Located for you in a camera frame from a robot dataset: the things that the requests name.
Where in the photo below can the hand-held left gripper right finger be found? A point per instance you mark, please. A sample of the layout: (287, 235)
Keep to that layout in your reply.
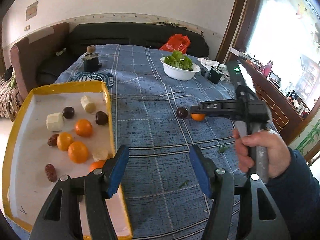
(201, 172)

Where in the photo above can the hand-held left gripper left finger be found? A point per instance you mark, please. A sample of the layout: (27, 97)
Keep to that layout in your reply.
(117, 172)

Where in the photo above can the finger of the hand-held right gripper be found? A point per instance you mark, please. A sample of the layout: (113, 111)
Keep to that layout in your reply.
(221, 114)
(212, 106)

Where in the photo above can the pale bread chunk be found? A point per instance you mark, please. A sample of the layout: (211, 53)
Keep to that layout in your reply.
(100, 153)

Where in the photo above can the dark purple plum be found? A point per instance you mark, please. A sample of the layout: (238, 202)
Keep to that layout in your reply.
(101, 118)
(182, 112)
(68, 112)

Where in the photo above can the large orange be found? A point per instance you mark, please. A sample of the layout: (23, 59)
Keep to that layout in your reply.
(78, 152)

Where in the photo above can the yellowish orange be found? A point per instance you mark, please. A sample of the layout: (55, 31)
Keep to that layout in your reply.
(64, 141)

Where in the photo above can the red jujube date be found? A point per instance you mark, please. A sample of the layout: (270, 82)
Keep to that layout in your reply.
(50, 172)
(52, 140)

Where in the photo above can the peeled sugarcane piece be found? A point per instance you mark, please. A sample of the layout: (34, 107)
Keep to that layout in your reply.
(88, 103)
(55, 121)

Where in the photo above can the yellow cardboard tray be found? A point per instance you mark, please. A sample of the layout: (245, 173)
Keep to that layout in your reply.
(32, 142)

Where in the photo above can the person's right forearm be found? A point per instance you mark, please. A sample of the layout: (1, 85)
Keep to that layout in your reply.
(295, 192)

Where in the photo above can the person's right hand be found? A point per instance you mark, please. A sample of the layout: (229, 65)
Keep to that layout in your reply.
(272, 152)

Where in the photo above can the small green leaf scrap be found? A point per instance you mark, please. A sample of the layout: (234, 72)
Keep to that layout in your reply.
(183, 183)

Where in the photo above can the brown wooden cabinet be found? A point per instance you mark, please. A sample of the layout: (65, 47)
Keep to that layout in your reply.
(275, 100)

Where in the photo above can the black cylindrical device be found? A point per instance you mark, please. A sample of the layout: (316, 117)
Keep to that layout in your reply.
(215, 75)
(91, 62)

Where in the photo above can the green leaf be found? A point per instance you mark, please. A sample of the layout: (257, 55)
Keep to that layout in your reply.
(223, 148)

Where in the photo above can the small black clip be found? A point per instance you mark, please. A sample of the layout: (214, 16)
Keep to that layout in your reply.
(205, 73)

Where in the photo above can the pink bottle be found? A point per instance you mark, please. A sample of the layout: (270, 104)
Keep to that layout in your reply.
(267, 68)

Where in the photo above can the white green cloth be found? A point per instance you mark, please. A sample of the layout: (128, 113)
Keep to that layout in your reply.
(207, 61)

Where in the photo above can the white bowl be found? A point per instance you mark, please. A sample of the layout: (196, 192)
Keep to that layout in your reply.
(181, 72)

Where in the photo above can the green lettuce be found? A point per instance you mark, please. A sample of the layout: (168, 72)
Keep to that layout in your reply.
(180, 60)

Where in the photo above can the blue plaid blanket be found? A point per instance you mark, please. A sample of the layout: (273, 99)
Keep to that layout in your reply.
(155, 130)

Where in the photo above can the white flat board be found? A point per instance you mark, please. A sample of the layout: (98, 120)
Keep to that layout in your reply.
(237, 51)

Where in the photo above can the red plastic bag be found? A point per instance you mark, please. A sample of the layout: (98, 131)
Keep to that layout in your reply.
(176, 42)

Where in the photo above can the bright window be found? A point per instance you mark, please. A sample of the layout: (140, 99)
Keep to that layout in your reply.
(282, 30)

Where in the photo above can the black sofa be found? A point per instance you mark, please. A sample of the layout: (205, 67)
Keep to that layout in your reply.
(137, 35)

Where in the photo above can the black cushion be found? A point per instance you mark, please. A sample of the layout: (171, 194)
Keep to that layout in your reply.
(50, 67)

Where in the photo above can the floral cloth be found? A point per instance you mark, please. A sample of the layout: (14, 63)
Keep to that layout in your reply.
(7, 97)

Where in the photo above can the green bamboo wall sticker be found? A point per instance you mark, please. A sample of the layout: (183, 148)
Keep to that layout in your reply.
(308, 140)

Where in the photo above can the brown wooden door frame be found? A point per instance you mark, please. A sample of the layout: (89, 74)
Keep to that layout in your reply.
(232, 17)

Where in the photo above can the small wall plaque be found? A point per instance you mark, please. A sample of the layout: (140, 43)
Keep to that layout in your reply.
(31, 11)

